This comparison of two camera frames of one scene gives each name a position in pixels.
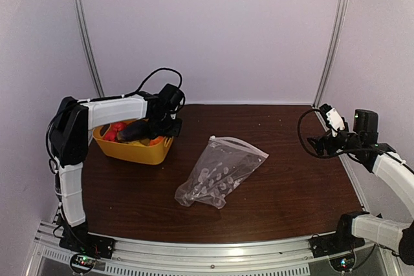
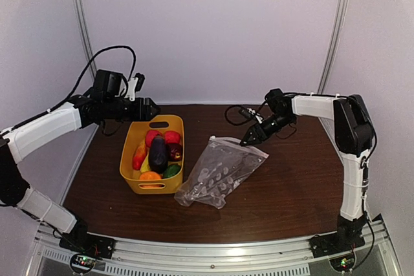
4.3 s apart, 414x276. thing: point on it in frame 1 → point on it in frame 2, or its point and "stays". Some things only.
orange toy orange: (156, 141) → (150, 176)
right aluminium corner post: (337, 36) stays
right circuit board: (343, 264) stays
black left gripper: (174, 132) → (142, 111)
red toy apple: (118, 127) → (149, 136)
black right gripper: (319, 147) → (254, 129)
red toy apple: (110, 136) → (171, 137)
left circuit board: (83, 263) stays
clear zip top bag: (224, 165) stays
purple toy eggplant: (136, 130) → (158, 154)
